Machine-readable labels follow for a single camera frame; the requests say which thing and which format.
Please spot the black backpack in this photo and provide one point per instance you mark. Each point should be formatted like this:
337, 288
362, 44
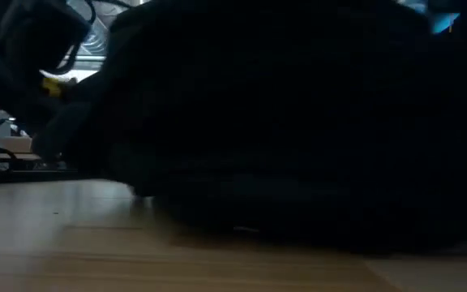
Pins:
278, 121

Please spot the yellow plastic tag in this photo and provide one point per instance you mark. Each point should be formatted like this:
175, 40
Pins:
51, 87

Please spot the background worktable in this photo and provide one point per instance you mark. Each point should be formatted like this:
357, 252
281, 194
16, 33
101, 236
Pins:
2, 152

